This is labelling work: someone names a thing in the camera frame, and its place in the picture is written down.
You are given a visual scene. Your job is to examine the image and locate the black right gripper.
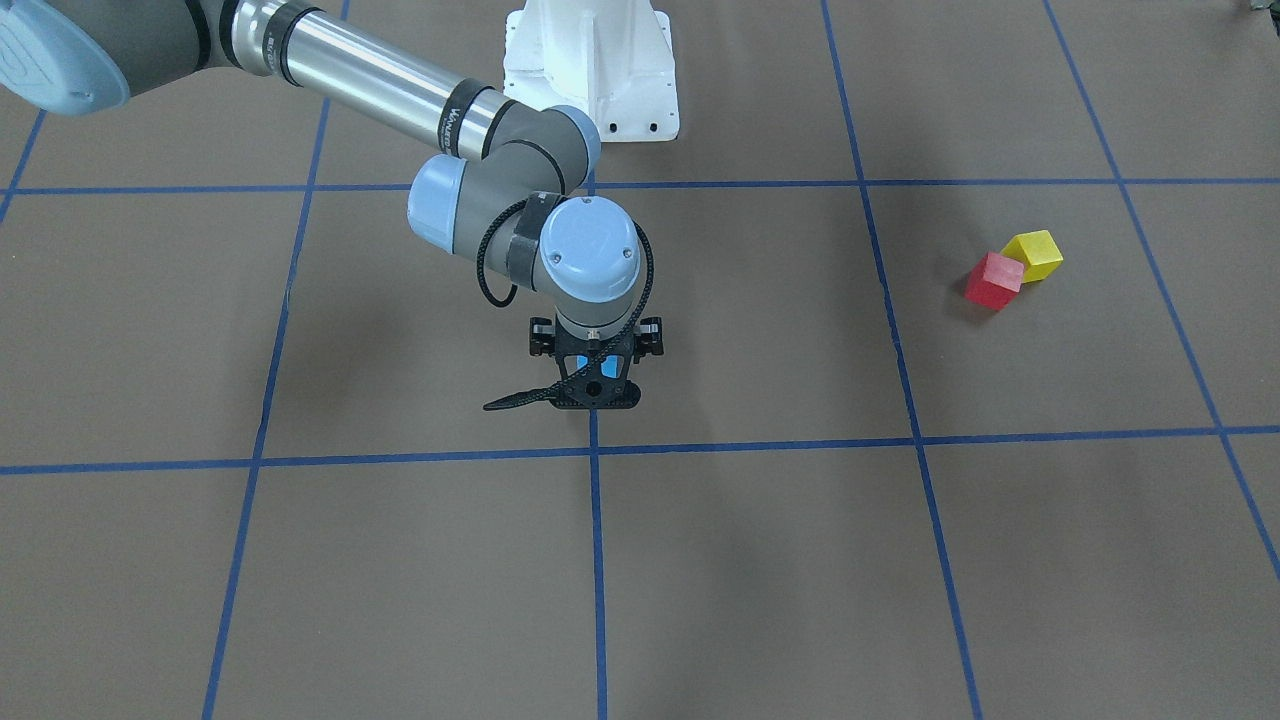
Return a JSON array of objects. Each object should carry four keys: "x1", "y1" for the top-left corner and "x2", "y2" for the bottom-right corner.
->
[{"x1": 529, "y1": 316, "x2": 666, "y2": 369}]

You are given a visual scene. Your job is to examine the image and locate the blue wooden block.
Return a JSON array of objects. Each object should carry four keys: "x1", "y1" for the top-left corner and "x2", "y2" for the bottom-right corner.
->
[{"x1": 566, "y1": 354, "x2": 622, "y2": 380}]

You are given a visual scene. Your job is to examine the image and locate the red wooden block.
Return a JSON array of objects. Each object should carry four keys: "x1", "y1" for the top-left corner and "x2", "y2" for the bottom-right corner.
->
[{"x1": 963, "y1": 252, "x2": 1025, "y2": 313}]

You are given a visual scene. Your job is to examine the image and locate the yellow wooden block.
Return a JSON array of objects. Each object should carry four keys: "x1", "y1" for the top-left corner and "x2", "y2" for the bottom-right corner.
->
[{"x1": 1000, "y1": 231, "x2": 1064, "y2": 284}]

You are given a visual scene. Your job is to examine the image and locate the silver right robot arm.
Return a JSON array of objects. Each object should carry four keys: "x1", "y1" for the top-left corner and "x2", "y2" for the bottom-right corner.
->
[{"x1": 3, "y1": 1, "x2": 664, "y2": 363}]

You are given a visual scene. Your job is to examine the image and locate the blue tape line lengthwise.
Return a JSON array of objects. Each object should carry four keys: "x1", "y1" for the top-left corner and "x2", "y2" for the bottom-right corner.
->
[{"x1": 584, "y1": 170, "x2": 609, "y2": 720}]

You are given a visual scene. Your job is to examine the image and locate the brown paper table cover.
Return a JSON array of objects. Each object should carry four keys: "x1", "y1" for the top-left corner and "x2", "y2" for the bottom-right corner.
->
[{"x1": 1, "y1": 1, "x2": 1279, "y2": 719}]

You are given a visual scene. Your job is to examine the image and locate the blue tape line crosswise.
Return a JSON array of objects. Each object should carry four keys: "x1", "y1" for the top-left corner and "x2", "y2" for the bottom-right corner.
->
[{"x1": 1, "y1": 424, "x2": 1279, "y2": 477}]

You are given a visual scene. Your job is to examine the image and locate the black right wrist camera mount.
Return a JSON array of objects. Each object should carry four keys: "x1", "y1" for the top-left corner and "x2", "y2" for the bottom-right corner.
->
[{"x1": 483, "y1": 356, "x2": 640, "y2": 411}]

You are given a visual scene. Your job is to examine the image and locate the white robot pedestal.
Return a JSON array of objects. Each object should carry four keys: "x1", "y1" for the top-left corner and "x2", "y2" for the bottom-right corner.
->
[{"x1": 503, "y1": 1, "x2": 681, "y2": 143}]

